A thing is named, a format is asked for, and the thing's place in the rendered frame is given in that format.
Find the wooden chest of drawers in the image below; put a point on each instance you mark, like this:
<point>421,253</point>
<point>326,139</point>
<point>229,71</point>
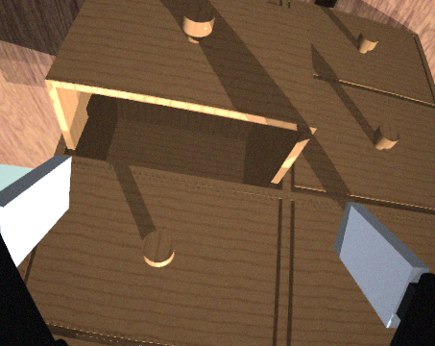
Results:
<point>282,191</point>

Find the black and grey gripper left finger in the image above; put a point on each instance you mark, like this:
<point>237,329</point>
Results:
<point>29,207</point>

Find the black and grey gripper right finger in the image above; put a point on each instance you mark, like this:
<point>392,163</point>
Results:
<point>394,280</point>

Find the brown wooden drawer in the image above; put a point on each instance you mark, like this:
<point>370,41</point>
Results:
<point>326,307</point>
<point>393,67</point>
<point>206,274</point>
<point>348,156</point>
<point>242,81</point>
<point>274,2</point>

